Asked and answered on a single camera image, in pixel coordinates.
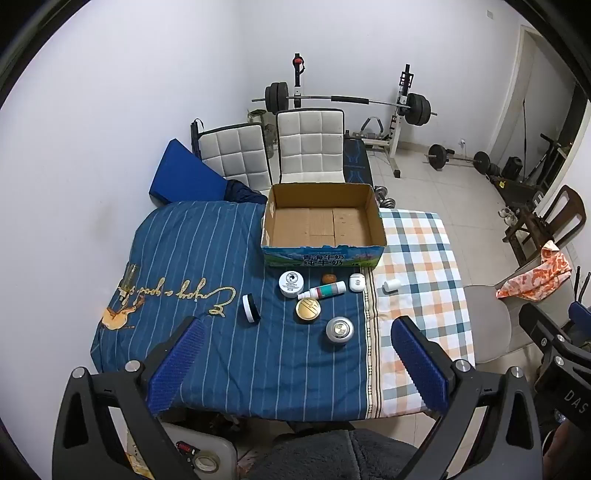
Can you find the short barbell with black plates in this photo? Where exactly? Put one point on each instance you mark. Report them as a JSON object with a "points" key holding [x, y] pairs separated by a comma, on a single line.
{"points": [[481, 161]]}

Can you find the cardboard box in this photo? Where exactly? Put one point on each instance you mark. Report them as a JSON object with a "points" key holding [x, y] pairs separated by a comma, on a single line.
{"points": [[323, 221]]}

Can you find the black round disc box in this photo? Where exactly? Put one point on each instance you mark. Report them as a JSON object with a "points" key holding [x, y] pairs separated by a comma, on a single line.
{"points": [[251, 308]]}

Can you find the orange patterned cloth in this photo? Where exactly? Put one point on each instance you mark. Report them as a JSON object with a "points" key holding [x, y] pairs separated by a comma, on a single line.
{"points": [[540, 274]]}

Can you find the long barbell with black plates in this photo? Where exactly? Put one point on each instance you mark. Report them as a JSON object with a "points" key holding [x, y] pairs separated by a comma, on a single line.
{"points": [[323, 98]]}

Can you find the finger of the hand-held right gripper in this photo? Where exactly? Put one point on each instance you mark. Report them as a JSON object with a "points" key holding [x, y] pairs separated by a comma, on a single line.
{"points": [[581, 313], [540, 330]]}

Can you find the white door frame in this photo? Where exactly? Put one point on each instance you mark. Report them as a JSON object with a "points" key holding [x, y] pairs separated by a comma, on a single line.
{"points": [[517, 92]]}

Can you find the black weight bench pad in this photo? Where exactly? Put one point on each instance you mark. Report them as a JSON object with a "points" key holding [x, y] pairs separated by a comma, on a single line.
{"points": [[355, 161]]}

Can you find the clear tape roll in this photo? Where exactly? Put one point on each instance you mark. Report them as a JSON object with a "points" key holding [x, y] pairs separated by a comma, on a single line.
{"points": [[206, 462]]}

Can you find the blue foam mat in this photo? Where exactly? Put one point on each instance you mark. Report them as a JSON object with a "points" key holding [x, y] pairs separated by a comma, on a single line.
{"points": [[184, 175]]}

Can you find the small red black item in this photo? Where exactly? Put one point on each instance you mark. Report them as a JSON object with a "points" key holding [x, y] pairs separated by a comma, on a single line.
{"points": [[184, 446]]}

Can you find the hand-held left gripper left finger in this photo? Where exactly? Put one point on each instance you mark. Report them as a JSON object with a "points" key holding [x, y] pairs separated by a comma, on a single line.
{"points": [[178, 364]]}

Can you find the dark grey fleece cloth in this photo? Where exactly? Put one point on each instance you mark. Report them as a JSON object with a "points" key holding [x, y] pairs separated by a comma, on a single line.
{"points": [[341, 454]]}

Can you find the black rod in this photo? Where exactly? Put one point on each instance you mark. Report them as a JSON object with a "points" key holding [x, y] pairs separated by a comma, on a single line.
{"points": [[196, 136]]}

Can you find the dark blue cloth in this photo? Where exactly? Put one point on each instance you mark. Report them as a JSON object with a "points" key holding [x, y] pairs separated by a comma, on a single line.
{"points": [[240, 191]]}

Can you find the blue striped plaid bed sheet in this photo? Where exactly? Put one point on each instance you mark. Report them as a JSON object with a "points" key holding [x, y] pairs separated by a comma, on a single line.
{"points": [[207, 258]]}

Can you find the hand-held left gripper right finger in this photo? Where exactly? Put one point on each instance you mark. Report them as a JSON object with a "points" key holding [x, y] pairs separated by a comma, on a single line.
{"points": [[420, 369]]}

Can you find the silver round tin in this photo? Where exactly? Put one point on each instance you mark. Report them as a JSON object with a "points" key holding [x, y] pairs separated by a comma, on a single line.
{"points": [[339, 330]]}

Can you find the pair of white shoes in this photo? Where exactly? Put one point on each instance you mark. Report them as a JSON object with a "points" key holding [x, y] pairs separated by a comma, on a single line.
{"points": [[508, 216]]}

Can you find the small white bottle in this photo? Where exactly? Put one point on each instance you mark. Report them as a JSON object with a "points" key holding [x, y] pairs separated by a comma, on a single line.
{"points": [[391, 286]]}

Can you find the black exercise frame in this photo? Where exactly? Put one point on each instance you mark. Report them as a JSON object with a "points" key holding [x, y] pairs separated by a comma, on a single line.
{"points": [[549, 157]]}

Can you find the gold round tin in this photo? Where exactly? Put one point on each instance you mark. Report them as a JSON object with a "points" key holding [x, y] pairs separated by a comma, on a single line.
{"points": [[308, 309]]}

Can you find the white tube bottle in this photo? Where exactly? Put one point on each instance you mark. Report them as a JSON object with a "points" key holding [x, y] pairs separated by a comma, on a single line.
{"points": [[322, 291]]}

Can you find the white weight bench rack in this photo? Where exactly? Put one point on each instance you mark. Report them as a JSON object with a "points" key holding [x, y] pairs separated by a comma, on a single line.
{"points": [[395, 138]]}

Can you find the white round jar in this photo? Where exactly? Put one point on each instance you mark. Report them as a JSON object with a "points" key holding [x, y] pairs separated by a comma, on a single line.
{"points": [[291, 283]]}

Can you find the small white rounded case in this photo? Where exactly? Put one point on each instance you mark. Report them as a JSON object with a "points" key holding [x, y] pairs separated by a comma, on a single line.
{"points": [[357, 282]]}

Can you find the dark wooden chair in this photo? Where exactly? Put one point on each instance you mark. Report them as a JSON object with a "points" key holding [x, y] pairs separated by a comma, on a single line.
{"points": [[568, 212]]}

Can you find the grey padded chair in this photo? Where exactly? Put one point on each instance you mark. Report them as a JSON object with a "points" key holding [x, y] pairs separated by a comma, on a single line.
{"points": [[487, 318]]}

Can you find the metal dumbbell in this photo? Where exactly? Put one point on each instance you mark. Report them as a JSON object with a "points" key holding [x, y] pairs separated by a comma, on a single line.
{"points": [[385, 197]]}

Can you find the white quilted chair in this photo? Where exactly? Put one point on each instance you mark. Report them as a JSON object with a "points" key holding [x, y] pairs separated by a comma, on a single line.
{"points": [[238, 154], [309, 143]]}

